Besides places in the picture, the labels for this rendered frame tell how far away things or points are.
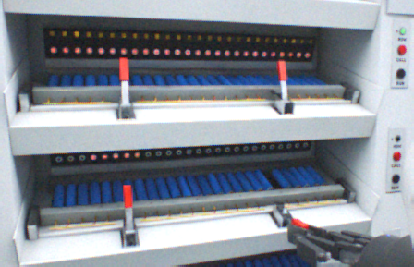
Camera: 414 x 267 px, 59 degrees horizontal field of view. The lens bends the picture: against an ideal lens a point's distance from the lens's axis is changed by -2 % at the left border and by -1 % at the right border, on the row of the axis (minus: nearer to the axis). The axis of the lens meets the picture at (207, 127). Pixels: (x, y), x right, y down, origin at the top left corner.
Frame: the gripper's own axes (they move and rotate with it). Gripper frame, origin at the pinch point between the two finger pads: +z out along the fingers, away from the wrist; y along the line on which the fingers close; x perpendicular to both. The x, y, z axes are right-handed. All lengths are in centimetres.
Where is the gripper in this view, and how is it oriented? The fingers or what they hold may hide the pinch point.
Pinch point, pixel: (306, 236)
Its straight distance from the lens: 62.2
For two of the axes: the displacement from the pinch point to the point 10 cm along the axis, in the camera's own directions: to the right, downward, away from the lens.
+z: -2.9, 0.7, 9.6
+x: -0.6, -10.0, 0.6
